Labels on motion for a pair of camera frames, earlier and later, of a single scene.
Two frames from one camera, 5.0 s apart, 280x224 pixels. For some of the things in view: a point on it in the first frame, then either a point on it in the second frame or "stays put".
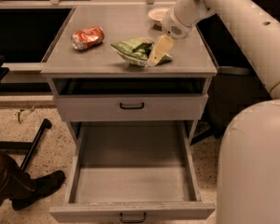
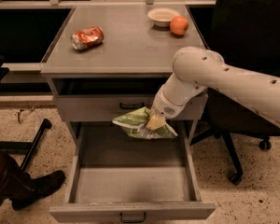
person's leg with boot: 9,181 stays put
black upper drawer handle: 132,107 stays put
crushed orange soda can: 87,38 stays put
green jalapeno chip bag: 137,50 to 135,123
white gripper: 176,23 to 162,107
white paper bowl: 158,13 stays put
